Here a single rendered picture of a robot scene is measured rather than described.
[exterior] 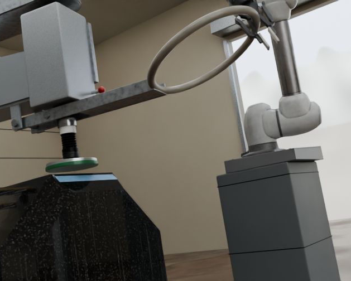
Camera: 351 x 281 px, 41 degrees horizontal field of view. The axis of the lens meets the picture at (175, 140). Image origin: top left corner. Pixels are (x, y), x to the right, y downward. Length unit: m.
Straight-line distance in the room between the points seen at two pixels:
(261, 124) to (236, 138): 4.60
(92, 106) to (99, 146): 6.90
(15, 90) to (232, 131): 5.26
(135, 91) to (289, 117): 0.92
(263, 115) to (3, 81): 1.26
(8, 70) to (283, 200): 1.37
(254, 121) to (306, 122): 0.26
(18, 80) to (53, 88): 0.20
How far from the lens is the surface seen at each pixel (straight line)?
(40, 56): 2.05
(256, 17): 1.78
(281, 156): 2.25
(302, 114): 2.42
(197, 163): 7.38
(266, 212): 2.29
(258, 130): 2.43
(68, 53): 2.01
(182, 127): 7.56
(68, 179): 1.90
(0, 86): 2.18
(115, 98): 1.86
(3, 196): 2.06
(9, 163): 8.35
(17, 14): 2.25
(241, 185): 2.34
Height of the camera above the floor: 0.64
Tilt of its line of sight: 9 degrees up
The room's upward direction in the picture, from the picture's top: 9 degrees counter-clockwise
